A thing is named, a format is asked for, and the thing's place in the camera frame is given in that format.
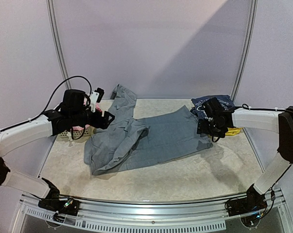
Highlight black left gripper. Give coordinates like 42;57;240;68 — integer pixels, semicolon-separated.
70;109;115;129

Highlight grey garment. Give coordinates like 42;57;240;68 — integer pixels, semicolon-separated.
84;84;213;176

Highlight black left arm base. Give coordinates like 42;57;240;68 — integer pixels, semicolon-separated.
38;178;81;216

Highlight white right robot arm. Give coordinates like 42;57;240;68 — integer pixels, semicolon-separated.
197;102;293;195

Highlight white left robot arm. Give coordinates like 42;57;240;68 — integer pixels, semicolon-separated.
0;110;115;211

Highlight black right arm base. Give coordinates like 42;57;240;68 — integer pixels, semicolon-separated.
224;184;276;216

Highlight beige perforated laundry basket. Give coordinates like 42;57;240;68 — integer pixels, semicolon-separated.
58;125;94;141

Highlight yellow folded t-shirt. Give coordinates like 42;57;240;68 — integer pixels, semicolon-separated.
225;128;242;136

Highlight pink garment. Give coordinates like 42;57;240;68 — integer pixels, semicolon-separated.
73;103;102;131

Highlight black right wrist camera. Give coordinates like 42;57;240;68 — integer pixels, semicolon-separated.
202;97;223;118

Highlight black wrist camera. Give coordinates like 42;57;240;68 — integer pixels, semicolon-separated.
60;88;105;114
202;97;223;118

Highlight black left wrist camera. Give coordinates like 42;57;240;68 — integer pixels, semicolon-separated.
60;88;105;114

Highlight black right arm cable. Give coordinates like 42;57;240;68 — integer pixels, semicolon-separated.
210;103;293;192

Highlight left aluminium frame post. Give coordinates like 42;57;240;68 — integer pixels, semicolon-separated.
46;0;71;89

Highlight aluminium frame post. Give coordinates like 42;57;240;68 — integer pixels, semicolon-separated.
231;0;258;102
46;0;71;89

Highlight aluminium front rail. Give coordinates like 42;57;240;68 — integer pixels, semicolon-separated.
12;188;293;233

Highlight right aluminium frame post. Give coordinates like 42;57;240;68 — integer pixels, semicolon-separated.
231;0;258;102

